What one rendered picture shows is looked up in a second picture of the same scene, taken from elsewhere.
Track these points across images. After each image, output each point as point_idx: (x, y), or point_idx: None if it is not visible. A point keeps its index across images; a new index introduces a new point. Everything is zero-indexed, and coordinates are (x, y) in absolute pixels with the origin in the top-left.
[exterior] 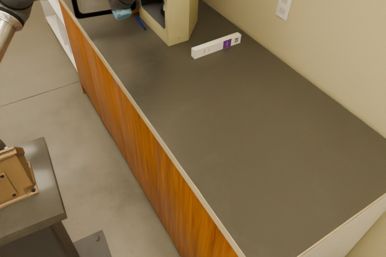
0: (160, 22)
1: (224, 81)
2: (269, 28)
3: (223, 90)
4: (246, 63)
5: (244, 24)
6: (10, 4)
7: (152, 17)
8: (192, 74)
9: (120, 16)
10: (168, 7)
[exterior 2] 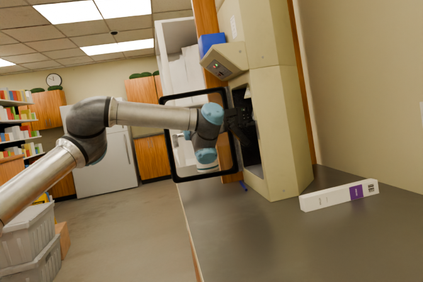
0: (260, 175)
1: (356, 236)
2: (422, 165)
3: (355, 249)
4: (395, 213)
5: (382, 176)
6: (72, 130)
7: (252, 173)
8: (298, 228)
9: (202, 157)
10: (263, 147)
